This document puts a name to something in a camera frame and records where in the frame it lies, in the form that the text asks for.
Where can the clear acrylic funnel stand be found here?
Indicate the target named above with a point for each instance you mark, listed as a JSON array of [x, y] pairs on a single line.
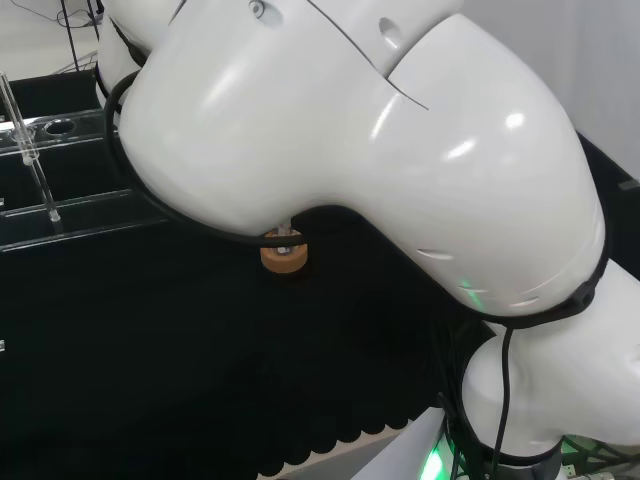
[[75, 215]]

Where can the black tripod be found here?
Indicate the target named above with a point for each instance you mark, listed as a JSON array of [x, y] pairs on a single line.
[[72, 30]]

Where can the glass round-bottom flask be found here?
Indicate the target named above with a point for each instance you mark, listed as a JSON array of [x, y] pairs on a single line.
[[285, 231]]

